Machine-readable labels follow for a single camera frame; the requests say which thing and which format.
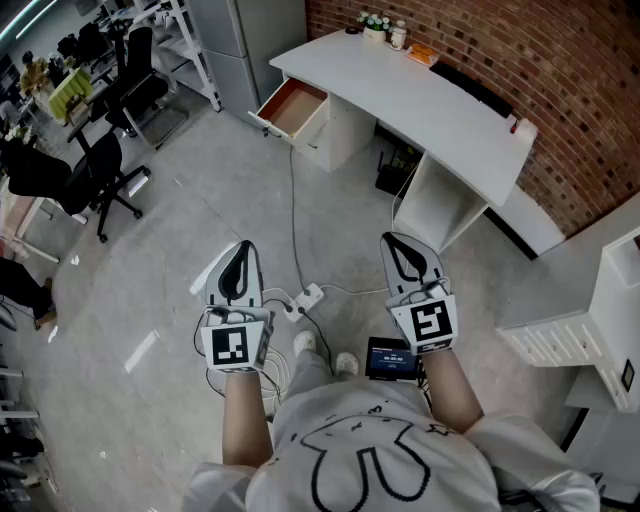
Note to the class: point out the orange wooden drawer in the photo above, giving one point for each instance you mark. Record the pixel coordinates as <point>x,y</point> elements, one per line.
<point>295,105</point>

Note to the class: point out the person's left forearm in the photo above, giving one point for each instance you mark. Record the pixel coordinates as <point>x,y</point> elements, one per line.
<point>245,420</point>

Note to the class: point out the grey metal cabinet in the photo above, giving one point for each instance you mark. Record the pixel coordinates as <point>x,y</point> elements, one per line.
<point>250,45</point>

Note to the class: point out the orange packet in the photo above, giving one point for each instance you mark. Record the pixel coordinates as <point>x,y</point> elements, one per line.
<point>422,54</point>

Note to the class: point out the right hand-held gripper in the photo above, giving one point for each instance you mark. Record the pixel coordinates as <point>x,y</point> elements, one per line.
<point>430,322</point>

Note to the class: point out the black office chair on castors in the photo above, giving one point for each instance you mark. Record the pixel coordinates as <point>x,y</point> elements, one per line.
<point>95,170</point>

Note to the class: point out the white curved desk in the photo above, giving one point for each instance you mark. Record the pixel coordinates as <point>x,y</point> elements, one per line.
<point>400,100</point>

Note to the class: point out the white jar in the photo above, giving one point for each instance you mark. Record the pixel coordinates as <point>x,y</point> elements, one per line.
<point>398,36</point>

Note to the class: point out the white tall shelving unit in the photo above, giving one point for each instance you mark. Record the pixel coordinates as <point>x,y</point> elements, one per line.
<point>575,340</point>

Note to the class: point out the yellow-green organiser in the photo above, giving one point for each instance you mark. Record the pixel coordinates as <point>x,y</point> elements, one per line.
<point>70,92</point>

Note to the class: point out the person's right forearm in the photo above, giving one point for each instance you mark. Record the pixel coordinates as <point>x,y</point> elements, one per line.
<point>452,390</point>

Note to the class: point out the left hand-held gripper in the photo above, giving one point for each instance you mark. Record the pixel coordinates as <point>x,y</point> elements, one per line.
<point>230,345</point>

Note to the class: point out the white pot with flowers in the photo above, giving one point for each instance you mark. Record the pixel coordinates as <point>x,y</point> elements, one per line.
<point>375,27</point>

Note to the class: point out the person's grey trousers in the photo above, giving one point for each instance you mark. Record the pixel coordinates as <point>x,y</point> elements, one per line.
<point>312,370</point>

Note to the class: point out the person's white left shoe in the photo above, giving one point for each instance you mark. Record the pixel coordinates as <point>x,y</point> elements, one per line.
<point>305,343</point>

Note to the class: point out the person's white shoe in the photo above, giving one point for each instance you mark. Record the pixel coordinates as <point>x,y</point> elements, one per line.
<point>346,363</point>
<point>305,343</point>

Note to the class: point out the black keyboard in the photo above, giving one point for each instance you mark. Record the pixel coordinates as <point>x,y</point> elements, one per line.
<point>472,89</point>

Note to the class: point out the person's white right shoe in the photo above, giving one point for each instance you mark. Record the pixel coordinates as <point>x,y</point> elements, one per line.
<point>346,363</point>

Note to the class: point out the person's white printed shirt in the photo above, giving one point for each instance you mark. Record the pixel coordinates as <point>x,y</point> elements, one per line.
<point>380,460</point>

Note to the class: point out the black screen device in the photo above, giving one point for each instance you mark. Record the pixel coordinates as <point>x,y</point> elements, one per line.
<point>391,359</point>

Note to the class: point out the black router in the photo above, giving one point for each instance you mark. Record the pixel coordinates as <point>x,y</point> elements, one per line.
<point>392,175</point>

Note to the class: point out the white metal rack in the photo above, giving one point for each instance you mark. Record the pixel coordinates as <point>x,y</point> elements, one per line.
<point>192,55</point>

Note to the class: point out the white low cabinet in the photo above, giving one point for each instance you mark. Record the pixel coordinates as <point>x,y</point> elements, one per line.
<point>525,220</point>

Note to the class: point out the white power strip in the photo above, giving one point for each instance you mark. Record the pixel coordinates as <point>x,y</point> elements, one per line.
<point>304,301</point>

